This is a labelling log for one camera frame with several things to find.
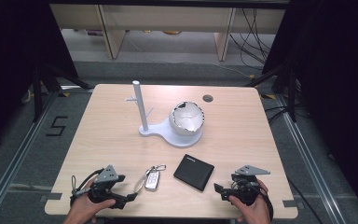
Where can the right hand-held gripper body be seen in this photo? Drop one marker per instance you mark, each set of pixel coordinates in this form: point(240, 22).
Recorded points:
point(245, 186)

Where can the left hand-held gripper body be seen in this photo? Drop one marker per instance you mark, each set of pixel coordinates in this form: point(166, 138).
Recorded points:
point(105, 182)

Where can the black wallet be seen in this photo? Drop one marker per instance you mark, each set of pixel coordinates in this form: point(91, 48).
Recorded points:
point(194, 172)

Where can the person's right hand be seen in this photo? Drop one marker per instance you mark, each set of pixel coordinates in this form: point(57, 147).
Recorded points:
point(253, 211)

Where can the person's left hand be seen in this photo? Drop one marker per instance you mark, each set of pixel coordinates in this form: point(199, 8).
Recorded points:
point(84, 210)

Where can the black tape strip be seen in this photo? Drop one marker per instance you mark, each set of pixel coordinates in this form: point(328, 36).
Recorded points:
point(293, 203)
point(51, 196)

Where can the white stand with pole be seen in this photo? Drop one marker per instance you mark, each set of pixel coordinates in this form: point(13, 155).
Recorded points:
point(143, 109)

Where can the white bowl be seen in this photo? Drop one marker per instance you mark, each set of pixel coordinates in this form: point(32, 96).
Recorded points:
point(186, 119)

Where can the black metal stand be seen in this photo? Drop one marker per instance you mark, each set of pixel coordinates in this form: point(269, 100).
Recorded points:
point(38, 93)
point(291, 93)

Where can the black curtain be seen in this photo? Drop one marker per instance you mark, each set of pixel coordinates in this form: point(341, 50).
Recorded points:
point(338, 77)
point(9, 62)

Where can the beige wooden desk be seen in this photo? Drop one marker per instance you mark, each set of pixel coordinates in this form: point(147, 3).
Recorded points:
point(167, 17)

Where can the aluminium floor rail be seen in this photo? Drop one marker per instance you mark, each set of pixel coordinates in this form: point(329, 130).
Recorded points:
point(18, 155)
point(310, 155)

